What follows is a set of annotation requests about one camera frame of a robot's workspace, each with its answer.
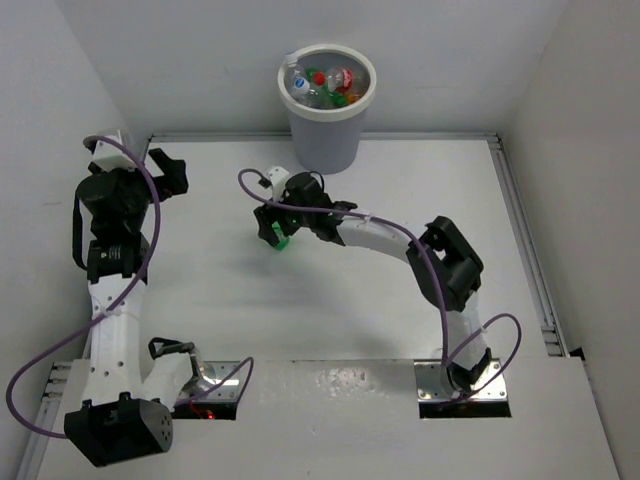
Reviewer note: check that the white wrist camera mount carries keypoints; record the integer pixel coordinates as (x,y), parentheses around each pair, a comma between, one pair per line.
(275,179)
(106,157)

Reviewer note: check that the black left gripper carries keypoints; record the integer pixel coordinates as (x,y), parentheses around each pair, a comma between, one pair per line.
(171,182)

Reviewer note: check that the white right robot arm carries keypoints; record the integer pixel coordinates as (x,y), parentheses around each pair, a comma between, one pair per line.
(446,268)

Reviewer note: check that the red cap cola bottle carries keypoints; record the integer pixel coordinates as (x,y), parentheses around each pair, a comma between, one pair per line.
(342,80)

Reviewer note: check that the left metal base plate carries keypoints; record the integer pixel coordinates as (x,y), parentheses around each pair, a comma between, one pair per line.
(216,382)

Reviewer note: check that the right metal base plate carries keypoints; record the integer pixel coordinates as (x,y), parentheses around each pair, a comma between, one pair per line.
(433,385)

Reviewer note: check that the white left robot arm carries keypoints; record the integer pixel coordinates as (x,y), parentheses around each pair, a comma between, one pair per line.
(125,415)

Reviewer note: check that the aluminium frame rail left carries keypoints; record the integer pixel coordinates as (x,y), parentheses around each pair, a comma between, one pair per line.
(42,428)

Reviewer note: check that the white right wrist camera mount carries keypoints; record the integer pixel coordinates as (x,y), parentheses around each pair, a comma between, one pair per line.
(275,179)

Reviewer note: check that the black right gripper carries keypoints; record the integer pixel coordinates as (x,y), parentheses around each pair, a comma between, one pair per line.
(268,214)

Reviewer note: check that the metal base plate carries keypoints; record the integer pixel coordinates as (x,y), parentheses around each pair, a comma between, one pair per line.
(216,382)
(433,385)

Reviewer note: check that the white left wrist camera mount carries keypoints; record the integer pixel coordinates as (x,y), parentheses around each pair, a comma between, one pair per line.
(106,157)

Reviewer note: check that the orange juice bottle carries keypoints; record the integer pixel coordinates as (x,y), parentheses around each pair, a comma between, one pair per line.
(353,97)

